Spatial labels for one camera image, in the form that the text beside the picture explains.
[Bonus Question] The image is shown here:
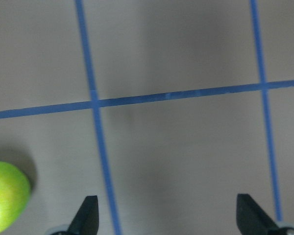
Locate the green apple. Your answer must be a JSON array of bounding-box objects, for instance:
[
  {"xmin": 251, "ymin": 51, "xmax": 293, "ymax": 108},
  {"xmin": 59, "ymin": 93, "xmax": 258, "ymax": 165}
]
[{"xmin": 0, "ymin": 161, "xmax": 31, "ymax": 233}]

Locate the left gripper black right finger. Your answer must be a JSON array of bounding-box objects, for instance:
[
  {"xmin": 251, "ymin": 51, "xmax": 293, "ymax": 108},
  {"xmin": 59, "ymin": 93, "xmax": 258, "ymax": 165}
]
[{"xmin": 236, "ymin": 193, "xmax": 279, "ymax": 235}]

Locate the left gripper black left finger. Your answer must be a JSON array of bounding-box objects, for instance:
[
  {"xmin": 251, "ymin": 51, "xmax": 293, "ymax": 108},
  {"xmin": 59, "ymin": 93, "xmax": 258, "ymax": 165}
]
[{"xmin": 67, "ymin": 195, "xmax": 99, "ymax": 235}]

